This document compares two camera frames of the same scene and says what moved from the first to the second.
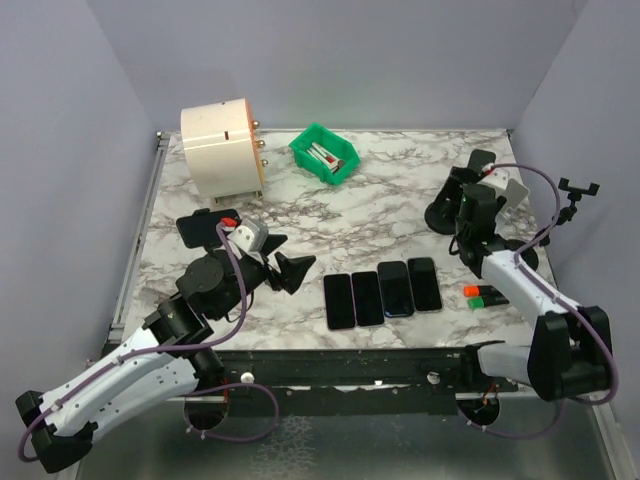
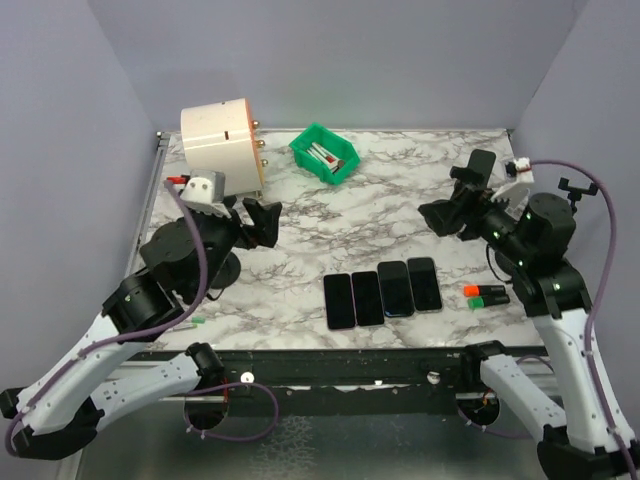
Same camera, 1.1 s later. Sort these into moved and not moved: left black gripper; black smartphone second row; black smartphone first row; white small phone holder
Moved: white small phone holder; left black gripper
Not moved: black smartphone second row; black smartphone first row
